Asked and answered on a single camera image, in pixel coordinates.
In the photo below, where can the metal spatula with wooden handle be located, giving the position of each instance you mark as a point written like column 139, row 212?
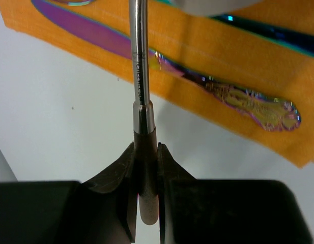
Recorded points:
column 145, row 144

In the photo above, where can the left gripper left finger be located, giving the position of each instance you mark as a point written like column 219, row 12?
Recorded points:
column 99, row 210

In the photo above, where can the iridescent purple spoon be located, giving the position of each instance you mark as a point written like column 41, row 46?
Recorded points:
column 261, row 28

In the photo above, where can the iridescent purple table knife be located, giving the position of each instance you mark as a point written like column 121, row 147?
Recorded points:
column 272, row 114

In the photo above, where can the orange cloth placemat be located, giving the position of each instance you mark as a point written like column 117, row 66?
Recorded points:
column 209, row 47

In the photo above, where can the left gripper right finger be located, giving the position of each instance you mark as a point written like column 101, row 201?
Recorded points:
column 225, row 210

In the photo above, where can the white ribbed plate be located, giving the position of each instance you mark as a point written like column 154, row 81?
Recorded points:
column 211, row 7

